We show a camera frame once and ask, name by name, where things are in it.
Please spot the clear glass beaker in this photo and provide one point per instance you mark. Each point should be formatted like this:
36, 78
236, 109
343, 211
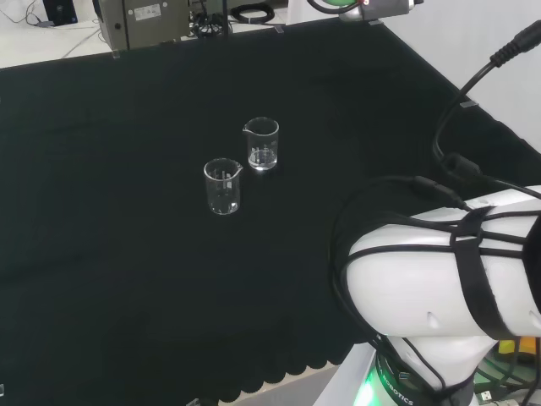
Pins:
222, 188
263, 146

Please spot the black bench cloth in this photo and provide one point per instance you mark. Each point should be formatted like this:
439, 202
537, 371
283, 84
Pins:
127, 211

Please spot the grey metal equipment box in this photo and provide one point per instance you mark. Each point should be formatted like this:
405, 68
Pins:
143, 21

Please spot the small black device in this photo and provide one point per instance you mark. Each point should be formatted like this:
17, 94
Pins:
59, 10

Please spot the grey camera head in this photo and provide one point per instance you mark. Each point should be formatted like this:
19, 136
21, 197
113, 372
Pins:
376, 9

